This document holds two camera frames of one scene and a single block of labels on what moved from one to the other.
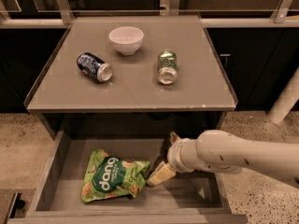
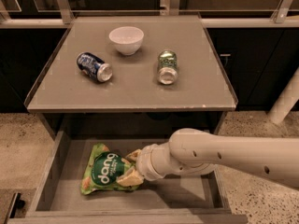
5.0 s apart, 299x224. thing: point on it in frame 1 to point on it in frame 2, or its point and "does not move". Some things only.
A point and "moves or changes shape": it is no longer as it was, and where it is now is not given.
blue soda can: [93, 67] does not move
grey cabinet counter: [201, 83] does not move
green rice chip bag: [107, 176] moves or changes shape
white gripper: [175, 155] to [145, 164]
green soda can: [167, 71] does not move
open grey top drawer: [190, 197] does not move
